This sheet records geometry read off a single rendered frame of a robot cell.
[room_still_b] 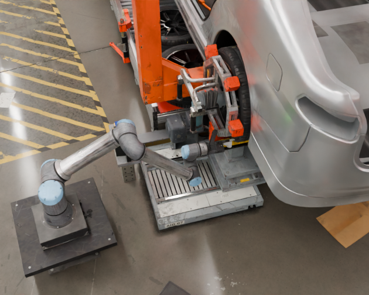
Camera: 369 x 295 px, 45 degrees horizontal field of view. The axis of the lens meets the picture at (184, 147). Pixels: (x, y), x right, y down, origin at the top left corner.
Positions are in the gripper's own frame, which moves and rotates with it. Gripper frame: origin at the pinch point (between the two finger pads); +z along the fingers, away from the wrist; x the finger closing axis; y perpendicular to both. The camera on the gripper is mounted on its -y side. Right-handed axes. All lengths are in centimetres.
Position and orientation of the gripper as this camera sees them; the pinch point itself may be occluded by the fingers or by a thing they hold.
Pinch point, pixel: (232, 139)
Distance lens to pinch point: 312.3
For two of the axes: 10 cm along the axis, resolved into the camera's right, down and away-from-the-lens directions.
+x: 1.9, 0.2, -9.8
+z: 9.6, -2.0, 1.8
